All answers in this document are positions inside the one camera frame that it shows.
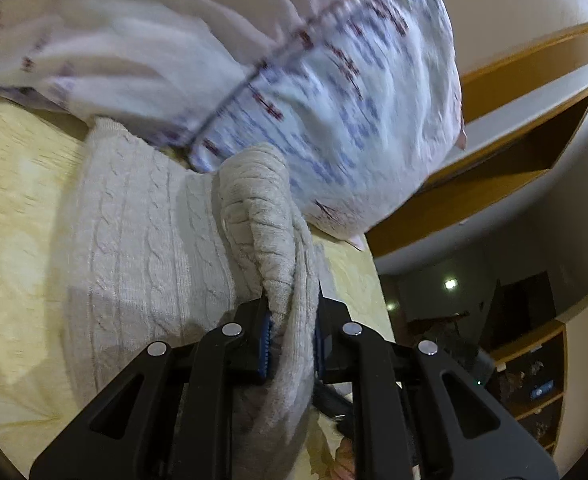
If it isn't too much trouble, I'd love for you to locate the floral pink and white pillow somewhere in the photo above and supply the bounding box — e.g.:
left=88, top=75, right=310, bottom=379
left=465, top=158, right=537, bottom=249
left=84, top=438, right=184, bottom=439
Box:
left=0, top=0, right=470, bottom=252

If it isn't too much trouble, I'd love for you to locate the wooden shelf unit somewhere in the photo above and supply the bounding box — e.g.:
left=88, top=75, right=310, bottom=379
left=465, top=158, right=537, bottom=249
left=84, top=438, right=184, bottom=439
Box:
left=488, top=319, right=571, bottom=457

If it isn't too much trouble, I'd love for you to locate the grey cable knit sweater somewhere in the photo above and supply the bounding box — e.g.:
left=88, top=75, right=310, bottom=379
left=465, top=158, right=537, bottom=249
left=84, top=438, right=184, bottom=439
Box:
left=49, top=116, right=336, bottom=480

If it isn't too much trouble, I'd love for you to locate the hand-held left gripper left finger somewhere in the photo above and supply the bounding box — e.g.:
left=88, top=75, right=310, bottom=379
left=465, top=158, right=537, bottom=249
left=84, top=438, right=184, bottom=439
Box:
left=29, top=297, right=275, bottom=480

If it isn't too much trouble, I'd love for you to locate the yellow patterned bed sheet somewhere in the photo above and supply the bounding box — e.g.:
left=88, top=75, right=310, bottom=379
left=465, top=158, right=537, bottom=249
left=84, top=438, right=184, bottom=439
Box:
left=0, top=94, right=400, bottom=480

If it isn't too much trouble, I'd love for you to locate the dark furniture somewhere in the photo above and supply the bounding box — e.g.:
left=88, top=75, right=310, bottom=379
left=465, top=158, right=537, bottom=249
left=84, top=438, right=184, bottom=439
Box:
left=478, top=270, right=558, bottom=352

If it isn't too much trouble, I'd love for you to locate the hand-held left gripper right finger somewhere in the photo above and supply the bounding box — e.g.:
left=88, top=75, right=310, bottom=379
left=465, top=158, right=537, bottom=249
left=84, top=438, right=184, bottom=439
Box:
left=313, top=280, right=560, bottom=480

